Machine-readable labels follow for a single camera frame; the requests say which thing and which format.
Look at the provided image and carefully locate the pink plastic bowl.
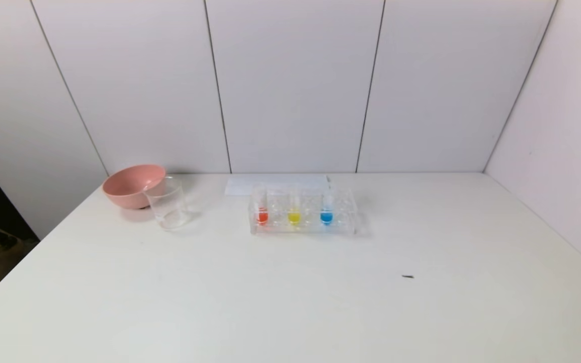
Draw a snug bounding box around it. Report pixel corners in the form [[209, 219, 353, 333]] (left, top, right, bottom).
[[102, 164, 166, 210]]

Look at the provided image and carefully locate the white paper sheet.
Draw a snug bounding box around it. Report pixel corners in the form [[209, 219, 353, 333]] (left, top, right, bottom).
[[224, 174, 330, 196]]

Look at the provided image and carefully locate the test tube with red pigment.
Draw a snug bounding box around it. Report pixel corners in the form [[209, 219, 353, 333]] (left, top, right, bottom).
[[253, 184, 270, 226]]

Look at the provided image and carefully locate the test tube with yellow pigment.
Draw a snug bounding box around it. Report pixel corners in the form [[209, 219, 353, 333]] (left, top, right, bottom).
[[286, 184, 302, 226]]

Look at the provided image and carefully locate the clear glass beaker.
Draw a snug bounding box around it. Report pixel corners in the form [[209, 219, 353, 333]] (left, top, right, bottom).
[[143, 176, 191, 231]]

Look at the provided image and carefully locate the test tube with blue pigment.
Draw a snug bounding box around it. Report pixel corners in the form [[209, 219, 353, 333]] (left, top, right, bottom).
[[320, 185, 335, 226]]

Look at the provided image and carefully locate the clear acrylic test tube rack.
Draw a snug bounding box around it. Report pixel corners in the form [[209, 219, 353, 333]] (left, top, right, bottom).
[[248, 185, 360, 236]]

